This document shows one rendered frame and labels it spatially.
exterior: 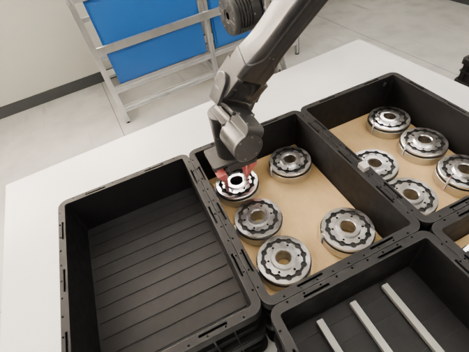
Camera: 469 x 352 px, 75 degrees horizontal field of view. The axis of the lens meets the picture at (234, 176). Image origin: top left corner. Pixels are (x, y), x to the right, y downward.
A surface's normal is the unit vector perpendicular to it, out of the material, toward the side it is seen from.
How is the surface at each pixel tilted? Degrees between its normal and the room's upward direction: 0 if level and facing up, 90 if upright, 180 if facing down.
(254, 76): 110
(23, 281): 0
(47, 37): 90
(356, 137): 0
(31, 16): 90
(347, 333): 0
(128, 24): 90
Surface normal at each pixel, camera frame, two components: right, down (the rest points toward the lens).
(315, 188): -0.14, -0.67
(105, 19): 0.46, 0.61
